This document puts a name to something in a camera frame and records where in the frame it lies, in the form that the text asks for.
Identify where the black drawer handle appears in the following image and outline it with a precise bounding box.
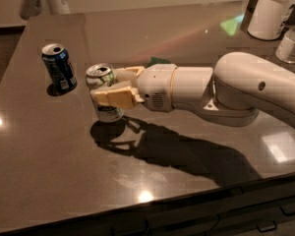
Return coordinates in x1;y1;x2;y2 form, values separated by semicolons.
257;221;277;233
280;203;295;216

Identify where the green yellow sponge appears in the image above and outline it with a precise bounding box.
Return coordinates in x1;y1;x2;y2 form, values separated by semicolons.
146;57;171;68

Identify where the large white jar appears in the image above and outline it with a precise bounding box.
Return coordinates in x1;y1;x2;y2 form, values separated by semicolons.
248;0;295;40

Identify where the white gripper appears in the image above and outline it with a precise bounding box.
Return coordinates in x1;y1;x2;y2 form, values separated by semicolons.
90;64;177;112

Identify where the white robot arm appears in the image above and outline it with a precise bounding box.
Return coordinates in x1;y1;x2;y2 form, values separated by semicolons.
90;52;295;129

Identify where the black drawer handle right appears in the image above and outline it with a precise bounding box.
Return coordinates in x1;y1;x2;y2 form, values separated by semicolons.
280;203;295;216

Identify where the white green 7up can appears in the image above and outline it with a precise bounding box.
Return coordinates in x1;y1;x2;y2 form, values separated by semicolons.
86;63;123;123

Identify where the blue soda can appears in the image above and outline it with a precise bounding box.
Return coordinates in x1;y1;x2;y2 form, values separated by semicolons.
41;43;77;93

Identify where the small clear bottle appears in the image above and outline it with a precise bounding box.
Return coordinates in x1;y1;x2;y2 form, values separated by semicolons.
275;27;295;64

